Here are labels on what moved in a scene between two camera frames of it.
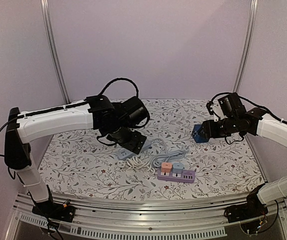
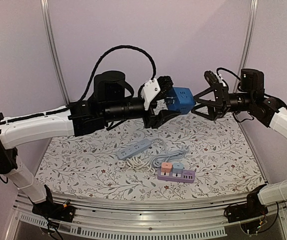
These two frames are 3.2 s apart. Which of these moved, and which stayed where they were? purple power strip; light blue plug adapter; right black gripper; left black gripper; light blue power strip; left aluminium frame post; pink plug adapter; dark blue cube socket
Moved: right black gripper; left black gripper; dark blue cube socket
Stayed: purple power strip; light blue plug adapter; light blue power strip; left aluminium frame post; pink plug adapter
